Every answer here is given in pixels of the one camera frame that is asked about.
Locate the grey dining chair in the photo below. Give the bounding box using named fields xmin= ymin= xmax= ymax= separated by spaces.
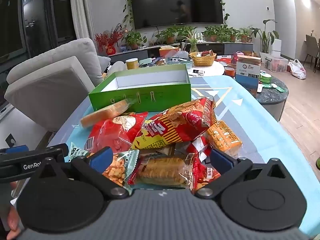
xmin=305 ymin=34 xmax=320 ymax=68

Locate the white plastic bag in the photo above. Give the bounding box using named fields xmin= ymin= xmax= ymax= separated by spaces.
xmin=289 ymin=59 xmax=307 ymax=80

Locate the pink box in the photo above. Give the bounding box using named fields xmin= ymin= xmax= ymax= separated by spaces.
xmin=234 ymin=52 xmax=252 ymax=64

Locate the brown snack packet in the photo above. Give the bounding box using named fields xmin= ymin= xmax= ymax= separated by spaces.
xmin=150 ymin=145 xmax=177 ymax=157

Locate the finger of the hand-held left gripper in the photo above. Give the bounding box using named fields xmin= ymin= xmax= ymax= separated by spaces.
xmin=27 ymin=144 xmax=69 ymax=162
xmin=0 ymin=145 xmax=30 ymax=155

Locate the teal ring snack packet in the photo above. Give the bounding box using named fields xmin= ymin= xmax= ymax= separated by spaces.
xmin=66 ymin=142 xmax=139 ymax=188

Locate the yellow canister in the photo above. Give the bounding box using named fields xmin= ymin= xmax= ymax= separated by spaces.
xmin=125 ymin=58 xmax=139 ymax=70

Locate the person's left hand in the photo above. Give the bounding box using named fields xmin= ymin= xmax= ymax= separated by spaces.
xmin=0 ymin=181 xmax=22 ymax=240

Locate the white round table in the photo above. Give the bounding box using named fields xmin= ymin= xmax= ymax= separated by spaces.
xmin=186 ymin=60 xmax=225 ymax=77

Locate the red peanut snack packet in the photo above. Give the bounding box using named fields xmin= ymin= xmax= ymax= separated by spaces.
xmin=192 ymin=161 xmax=222 ymax=193

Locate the white curtain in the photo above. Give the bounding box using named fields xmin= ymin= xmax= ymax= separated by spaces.
xmin=69 ymin=0 xmax=94 ymax=40

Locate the orange wafer packet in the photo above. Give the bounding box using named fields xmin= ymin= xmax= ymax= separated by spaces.
xmin=80 ymin=98 xmax=138 ymax=128

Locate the green potted plant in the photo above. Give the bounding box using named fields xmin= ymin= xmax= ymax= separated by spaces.
xmin=237 ymin=27 xmax=253 ymax=43
xmin=160 ymin=26 xmax=180 ymax=45
xmin=204 ymin=25 xmax=225 ymax=42
xmin=122 ymin=31 xmax=147 ymax=50

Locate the red yellow striped snack bag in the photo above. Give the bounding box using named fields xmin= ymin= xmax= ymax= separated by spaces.
xmin=131 ymin=97 xmax=217 ymax=150

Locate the orange cracker packet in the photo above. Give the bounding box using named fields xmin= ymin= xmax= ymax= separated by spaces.
xmin=206 ymin=120 xmax=243 ymax=153

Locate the yellow wicker basket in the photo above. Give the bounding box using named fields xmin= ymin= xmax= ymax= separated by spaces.
xmin=189 ymin=51 xmax=217 ymax=67

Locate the round dark side table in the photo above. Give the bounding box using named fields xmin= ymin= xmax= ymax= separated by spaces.
xmin=256 ymin=76 xmax=289 ymax=122

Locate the small red white-label packet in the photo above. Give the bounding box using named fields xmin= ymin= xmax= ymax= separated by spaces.
xmin=186 ymin=135 xmax=213 ymax=163

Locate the black television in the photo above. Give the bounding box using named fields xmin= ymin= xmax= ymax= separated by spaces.
xmin=130 ymin=0 xmax=224 ymax=30

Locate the green cardboard box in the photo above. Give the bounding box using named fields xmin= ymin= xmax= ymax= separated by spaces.
xmin=88 ymin=64 xmax=192 ymax=112

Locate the plant in glass vase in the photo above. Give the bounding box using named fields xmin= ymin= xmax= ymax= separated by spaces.
xmin=184 ymin=29 xmax=200 ymax=53

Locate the large leaf potted plant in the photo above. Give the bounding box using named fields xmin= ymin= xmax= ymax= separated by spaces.
xmin=250 ymin=19 xmax=282 ymax=60

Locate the hanging vine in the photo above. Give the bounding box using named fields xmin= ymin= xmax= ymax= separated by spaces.
xmin=122 ymin=0 xmax=137 ymax=29
xmin=219 ymin=0 xmax=230 ymax=24

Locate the clear biscuit packet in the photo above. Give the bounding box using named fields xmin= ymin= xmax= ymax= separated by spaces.
xmin=124 ymin=152 xmax=200 ymax=189

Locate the white cardboard box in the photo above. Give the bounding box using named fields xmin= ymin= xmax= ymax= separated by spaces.
xmin=235 ymin=54 xmax=262 ymax=97

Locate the grey sofa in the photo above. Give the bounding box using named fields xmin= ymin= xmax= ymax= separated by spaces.
xmin=4 ymin=38 xmax=112 ymax=132

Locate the orange box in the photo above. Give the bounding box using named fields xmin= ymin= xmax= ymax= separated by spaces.
xmin=159 ymin=45 xmax=179 ymax=58

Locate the clear storage box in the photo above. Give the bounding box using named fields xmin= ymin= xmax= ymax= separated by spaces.
xmin=265 ymin=56 xmax=289 ymax=72

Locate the grey television cabinet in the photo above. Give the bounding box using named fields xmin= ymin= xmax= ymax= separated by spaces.
xmin=107 ymin=41 xmax=254 ymax=63

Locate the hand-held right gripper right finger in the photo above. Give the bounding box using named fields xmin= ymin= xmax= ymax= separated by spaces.
xmin=195 ymin=149 xmax=288 ymax=200

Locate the red flower plant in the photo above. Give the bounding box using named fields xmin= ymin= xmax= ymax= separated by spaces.
xmin=94 ymin=24 xmax=125 ymax=56

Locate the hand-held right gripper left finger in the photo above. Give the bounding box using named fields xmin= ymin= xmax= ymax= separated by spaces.
xmin=40 ymin=147 xmax=129 ymax=200

